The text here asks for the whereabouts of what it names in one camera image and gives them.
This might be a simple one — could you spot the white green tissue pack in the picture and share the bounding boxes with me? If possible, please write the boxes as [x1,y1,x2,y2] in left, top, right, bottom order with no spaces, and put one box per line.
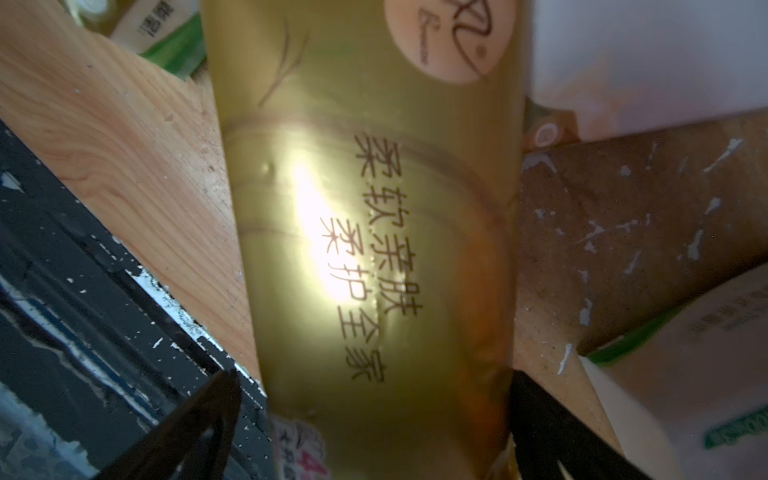
[581,265,767,479]
[61,0,206,79]
[524,0,767,152]

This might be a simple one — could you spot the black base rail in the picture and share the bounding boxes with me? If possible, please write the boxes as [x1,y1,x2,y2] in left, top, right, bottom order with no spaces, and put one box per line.
[1,127,274,479]

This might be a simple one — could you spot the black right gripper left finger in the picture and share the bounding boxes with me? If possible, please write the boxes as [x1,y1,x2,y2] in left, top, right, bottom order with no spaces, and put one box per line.
[96,370,242,479]

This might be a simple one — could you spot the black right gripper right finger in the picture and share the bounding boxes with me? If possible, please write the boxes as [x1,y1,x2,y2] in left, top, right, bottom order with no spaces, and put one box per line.
[508,370,647,479]

